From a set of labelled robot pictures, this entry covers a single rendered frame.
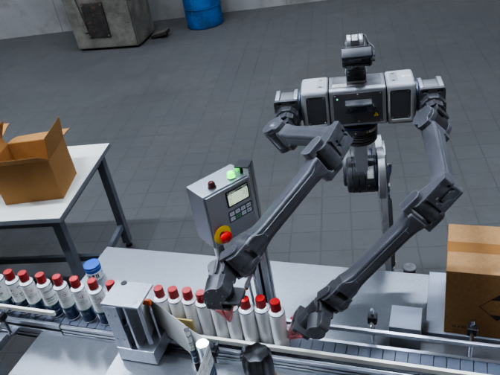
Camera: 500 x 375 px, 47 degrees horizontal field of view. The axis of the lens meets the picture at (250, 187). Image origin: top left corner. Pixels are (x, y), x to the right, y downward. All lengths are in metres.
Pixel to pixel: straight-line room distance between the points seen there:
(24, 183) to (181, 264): 1.20
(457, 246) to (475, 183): 2.36
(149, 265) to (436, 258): 1.83
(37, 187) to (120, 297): 1.51
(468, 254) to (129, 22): 6.71
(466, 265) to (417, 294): 0.36
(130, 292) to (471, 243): 1.10
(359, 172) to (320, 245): 1.57
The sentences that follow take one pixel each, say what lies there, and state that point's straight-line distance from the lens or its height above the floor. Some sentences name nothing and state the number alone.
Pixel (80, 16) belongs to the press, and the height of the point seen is 0.49.
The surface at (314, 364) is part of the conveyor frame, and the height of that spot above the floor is 0.87.
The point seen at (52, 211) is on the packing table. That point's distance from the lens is 3.21.
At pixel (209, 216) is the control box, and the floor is 1.41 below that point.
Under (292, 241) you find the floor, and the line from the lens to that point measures 3.78.
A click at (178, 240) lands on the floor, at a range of 4.00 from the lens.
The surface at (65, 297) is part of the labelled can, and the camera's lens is 2.23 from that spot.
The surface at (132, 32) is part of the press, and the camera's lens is 8.11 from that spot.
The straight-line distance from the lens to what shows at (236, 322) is 1.92.
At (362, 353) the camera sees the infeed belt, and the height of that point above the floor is 0.88.
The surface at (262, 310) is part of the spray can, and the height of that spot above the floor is 1.05.
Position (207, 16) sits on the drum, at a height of 0.17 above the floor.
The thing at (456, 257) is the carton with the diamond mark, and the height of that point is 1.12.
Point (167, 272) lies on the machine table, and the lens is 2.44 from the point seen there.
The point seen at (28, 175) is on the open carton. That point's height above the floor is 0.95.
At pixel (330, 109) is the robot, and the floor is 1.45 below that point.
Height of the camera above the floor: 2.35
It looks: 32 degrees down
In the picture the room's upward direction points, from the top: 10 degrees counter-clockwise
